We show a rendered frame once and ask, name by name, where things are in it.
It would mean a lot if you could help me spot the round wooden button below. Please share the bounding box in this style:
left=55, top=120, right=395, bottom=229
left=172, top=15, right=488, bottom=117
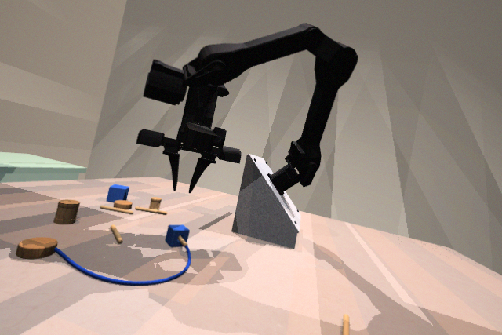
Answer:
left=16, top=237, right=58, bottom=259

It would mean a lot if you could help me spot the blue cord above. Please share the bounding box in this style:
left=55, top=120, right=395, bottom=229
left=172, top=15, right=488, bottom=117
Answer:
left=54, top=235, right=191, bottom=286

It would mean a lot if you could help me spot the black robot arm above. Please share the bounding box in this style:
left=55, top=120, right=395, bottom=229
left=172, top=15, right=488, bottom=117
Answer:
left=143, top=23, right=358, bottom=195

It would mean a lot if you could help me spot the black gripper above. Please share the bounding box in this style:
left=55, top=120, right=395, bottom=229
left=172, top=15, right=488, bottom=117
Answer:
left=136, top=108, right=242, bottom=193

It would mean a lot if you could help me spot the round wooden disc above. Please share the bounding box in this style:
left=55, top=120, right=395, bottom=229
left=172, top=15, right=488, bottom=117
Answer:
left=114, top=200, right=132, bottom=210

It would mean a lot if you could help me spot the blue cube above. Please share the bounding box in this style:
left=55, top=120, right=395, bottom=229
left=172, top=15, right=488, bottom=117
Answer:
left=107, top=184, right=129, bottom=203
left=165, top=224, right=190, bottom=248

